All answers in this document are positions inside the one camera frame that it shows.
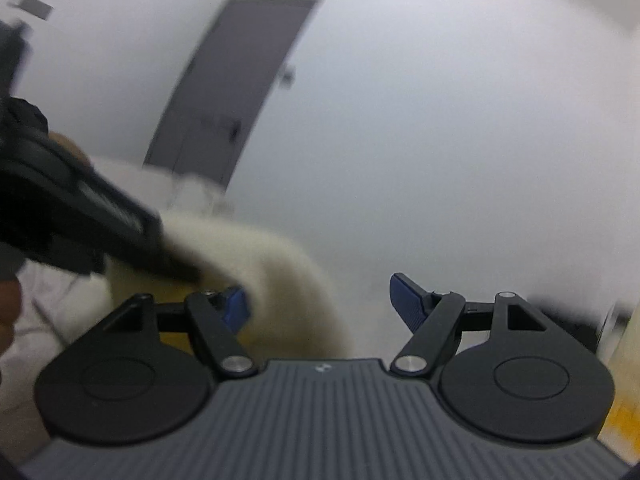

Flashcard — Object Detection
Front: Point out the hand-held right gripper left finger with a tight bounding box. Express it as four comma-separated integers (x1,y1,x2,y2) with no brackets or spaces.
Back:
102,286,258,379

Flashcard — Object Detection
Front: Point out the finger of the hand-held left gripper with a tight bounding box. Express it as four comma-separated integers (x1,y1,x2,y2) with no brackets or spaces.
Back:
125,225,203,286

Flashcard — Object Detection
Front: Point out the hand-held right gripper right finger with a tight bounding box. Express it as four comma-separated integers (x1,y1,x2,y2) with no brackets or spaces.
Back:
390,272,548,376

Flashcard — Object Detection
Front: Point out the cream sweater with blue stripes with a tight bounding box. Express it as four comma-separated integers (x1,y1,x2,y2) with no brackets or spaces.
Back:
102,210,358,361

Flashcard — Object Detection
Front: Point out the person's left hand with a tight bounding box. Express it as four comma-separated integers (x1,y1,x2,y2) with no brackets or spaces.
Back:
0,279,24,359

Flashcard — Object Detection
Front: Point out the brown object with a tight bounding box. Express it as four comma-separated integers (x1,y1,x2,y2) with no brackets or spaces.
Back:
47,131,95,170

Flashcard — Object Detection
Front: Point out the pale textured bed cover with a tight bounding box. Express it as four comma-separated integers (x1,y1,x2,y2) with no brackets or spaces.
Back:
0,156,237,461

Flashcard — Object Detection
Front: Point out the grey door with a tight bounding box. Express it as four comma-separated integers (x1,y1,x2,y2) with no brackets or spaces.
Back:
142,0,323,196

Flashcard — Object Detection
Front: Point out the yellow object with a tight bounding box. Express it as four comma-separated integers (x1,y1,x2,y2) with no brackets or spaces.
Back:
612,399,640,445

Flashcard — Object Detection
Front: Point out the grey wall plate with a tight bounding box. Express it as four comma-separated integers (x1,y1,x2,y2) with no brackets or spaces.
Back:
9,0,55,23

